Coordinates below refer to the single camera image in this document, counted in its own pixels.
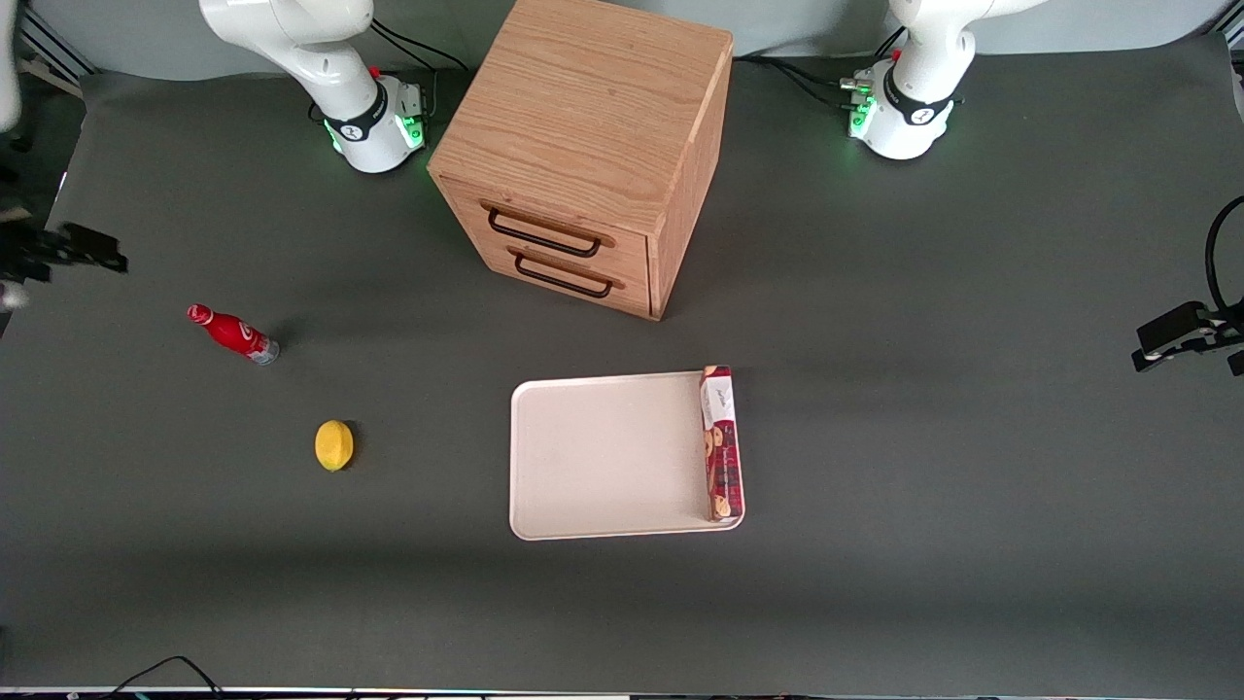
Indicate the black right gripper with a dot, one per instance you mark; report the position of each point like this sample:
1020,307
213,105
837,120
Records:
29,251

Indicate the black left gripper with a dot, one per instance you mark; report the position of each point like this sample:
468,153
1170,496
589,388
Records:
1226,324

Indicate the red coke bottle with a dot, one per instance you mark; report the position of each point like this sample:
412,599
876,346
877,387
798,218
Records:
233,333

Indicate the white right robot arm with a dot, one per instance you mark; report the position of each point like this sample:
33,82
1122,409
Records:
364,126

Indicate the cream plastic tray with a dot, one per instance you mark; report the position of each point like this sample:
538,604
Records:
607,457

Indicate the yellow lemon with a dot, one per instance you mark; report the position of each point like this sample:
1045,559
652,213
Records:
333,445

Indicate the wooden drawer front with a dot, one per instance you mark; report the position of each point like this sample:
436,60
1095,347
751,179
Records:
564,219
583,292

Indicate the red cookie box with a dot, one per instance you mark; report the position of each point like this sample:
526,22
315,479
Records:
721,447

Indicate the wooden drawer cabinet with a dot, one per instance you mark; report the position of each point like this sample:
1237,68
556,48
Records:
583,126

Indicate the aluminium frame rail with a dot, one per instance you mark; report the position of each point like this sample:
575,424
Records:
53,49

